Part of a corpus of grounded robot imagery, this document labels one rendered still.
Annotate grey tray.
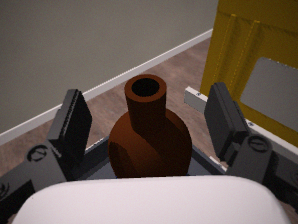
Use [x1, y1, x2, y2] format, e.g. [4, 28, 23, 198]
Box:
[71, 135, 226, 181]

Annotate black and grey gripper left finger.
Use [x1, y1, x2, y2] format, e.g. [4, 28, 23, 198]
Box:
[0, 89, 92, 224]

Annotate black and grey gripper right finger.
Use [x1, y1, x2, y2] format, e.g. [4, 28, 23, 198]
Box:
[204, 82, 298, 214]

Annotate brown bottle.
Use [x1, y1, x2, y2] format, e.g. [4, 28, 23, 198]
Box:
[107, 74, 193, 179]

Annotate yellow crate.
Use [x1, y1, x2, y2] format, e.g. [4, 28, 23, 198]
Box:
[199, 0, 298, 148]

